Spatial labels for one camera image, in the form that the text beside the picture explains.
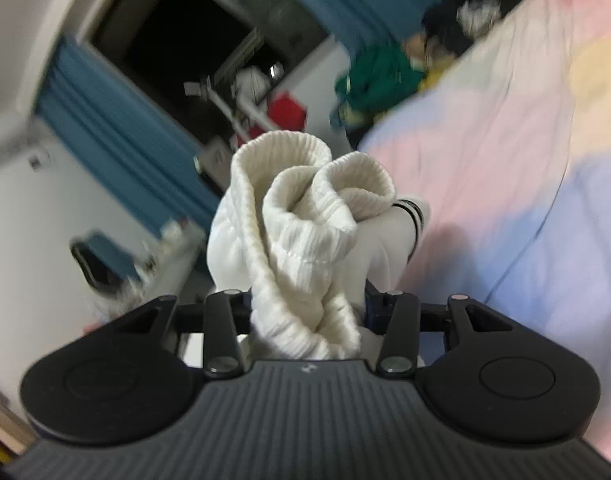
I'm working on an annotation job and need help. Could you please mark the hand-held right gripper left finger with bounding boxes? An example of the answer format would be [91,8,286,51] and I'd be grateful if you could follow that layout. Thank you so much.
[102,289,253,379]

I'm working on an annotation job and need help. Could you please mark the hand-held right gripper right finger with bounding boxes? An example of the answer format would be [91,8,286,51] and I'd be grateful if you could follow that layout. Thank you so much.
[363,290,514,379]

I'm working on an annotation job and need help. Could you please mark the white ribbed garment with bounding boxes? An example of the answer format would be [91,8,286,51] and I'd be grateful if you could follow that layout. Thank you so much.
[206,130,432,361]

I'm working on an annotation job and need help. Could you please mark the dark chair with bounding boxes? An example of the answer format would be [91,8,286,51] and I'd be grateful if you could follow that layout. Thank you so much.
[69,229,138,292]

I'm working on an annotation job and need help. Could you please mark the pastel patterned bed sheet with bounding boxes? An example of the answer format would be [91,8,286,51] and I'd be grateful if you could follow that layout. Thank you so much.
[358,0,611,466]

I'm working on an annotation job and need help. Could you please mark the red box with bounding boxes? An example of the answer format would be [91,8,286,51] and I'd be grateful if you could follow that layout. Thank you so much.
[266,91,307,132]

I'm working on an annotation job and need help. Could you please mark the green garment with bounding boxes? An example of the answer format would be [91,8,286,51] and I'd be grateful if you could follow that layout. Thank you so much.
[329,44,427,129]

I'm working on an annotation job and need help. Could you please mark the white hanging garment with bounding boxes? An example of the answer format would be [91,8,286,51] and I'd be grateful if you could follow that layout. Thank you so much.
[232,66,275,107]

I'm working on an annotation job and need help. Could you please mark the dark window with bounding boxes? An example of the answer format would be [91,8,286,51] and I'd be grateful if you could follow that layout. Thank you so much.
[88,0,332,162]

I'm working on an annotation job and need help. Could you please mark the dark cloth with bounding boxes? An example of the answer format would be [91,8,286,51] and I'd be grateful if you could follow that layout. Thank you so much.
[419,0,553,63]

